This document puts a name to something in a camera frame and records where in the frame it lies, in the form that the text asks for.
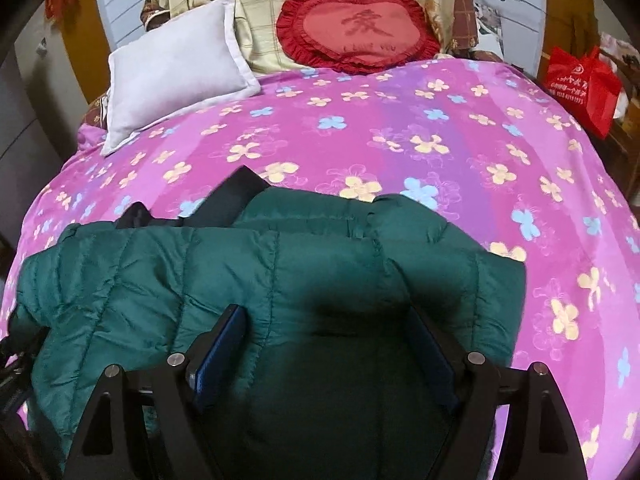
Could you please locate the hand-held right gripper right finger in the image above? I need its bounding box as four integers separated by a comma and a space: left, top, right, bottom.
405, 305, 588, 480

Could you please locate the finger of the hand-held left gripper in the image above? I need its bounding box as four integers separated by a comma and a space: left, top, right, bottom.
0, 327, 48, 386

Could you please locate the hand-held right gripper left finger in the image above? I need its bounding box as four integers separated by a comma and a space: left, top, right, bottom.
65, 304, 251, 480

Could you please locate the dark green puffer jacket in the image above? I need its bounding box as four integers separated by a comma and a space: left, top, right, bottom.
10, 164, 528, 480

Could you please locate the grey wardrobe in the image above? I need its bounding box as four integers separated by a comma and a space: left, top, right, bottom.
0, 25, 108, 221

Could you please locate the pink floral bedsheet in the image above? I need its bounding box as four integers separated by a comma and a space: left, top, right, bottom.
0, 57, 640, 480

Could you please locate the white pillow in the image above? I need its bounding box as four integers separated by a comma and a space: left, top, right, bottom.
100, 0, 263, 156

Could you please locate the red shopping bag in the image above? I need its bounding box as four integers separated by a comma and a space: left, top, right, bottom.
545, 45, 623, 141

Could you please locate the red heart-shaped pillow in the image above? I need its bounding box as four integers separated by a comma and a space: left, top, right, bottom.
276, 0, 442, 76

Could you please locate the red hanging ornament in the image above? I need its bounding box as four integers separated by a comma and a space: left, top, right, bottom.
45, 0, 77, 22

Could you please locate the beige floral quilt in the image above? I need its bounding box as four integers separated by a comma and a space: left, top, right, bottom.
140, 0, 481, 73

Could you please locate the wooden slatted headboard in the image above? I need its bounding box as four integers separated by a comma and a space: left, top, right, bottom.
60, 0, 601, 106

